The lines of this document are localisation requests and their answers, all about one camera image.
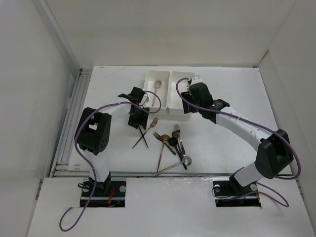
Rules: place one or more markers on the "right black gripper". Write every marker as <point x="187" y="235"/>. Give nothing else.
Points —
<point x="187" y="96"/>

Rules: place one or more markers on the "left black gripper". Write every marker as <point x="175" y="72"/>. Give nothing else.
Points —
<point x="141" y="121"/>

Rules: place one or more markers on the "black fork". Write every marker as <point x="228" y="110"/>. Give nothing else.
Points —
<point x="143" y="138"/>

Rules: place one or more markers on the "copper fork long handle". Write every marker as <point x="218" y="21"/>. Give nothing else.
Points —
<point x="152" y="125"/>

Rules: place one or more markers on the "beige spoon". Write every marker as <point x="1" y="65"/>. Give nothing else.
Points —
<point x="157" y="86"/>

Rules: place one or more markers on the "brown spoon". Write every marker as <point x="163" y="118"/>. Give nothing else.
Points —
<point x="175" y="135"/>

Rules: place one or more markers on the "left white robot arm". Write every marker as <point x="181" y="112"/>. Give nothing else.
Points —
<point x="93" y="131"/>

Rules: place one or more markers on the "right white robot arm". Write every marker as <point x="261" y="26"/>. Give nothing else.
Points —
<point x="274" y="152"/>

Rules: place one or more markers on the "right white plastic bin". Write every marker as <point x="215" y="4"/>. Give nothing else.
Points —
<point x="174" y="102"/>

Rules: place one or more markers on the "white plastic bin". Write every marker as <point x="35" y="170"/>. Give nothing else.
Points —
<point x="174" y="102"/>
<point x="149" y="85"/>

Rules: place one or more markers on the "copper fork in pile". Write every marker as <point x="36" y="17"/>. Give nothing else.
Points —
<point x="157" y="136"/>

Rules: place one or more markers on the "copper spoon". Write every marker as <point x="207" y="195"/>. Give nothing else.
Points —
<point x="161" y="152"/>

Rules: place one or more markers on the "left white plastic bin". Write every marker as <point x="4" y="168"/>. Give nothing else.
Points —
<point x="149" y="85"/>

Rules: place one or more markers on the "black spoon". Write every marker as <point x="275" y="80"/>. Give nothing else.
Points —
<point x="172" y="143"/>

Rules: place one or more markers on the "silver spoon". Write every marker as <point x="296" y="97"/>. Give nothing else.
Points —
<point x="172" y="166"/>

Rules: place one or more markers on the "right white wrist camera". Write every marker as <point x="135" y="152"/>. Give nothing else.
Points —
<point x="194" y="80"/>

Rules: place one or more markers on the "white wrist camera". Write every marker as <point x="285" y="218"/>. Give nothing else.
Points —
<point x="194" y="80"/>
<point x="145" y="100"/>

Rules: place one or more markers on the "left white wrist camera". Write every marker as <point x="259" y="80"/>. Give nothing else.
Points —
<point x="145" y="100"/>

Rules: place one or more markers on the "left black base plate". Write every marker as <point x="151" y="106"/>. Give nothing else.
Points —
<point x="116" y="190"/>

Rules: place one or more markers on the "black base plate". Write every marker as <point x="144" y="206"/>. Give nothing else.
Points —
<point x="116" y="190"/>
<point x="229" y="189"/>

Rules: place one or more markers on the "aluminium rail frame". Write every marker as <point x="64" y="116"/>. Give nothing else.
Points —
<point x="65" y="140"/>

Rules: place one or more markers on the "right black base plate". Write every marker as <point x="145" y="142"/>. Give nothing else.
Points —
<point x="229" y="189"/>

